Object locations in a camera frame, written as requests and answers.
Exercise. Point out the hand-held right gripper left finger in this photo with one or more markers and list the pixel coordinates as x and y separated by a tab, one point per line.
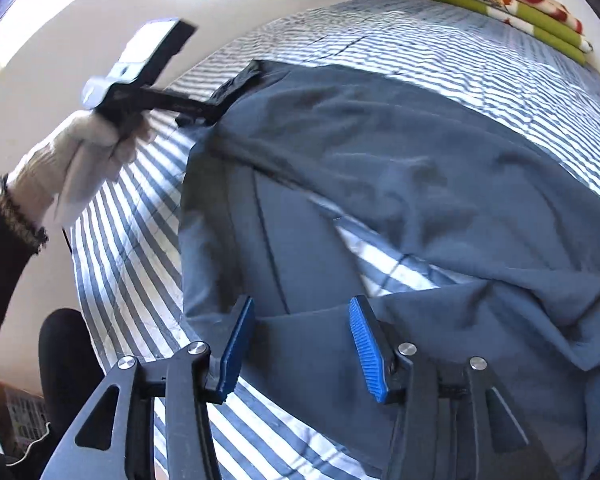
235	350

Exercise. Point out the person's leg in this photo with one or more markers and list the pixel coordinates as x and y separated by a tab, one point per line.
70	360

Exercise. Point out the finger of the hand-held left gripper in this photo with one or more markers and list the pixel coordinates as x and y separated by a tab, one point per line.
185	105

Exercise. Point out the person's left forearm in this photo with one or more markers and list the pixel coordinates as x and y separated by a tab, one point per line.
0	270

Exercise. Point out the dark navy pants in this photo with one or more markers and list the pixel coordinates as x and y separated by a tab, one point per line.
380	150

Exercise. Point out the blue striped quilt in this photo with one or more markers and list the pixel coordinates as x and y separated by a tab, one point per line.
125	220

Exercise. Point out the person's left hand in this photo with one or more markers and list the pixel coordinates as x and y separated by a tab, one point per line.
65	160

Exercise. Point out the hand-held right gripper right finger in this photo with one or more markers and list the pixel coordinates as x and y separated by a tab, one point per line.
370	350

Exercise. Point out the blue checkered bed sheet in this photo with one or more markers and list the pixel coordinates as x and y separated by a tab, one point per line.
405	25

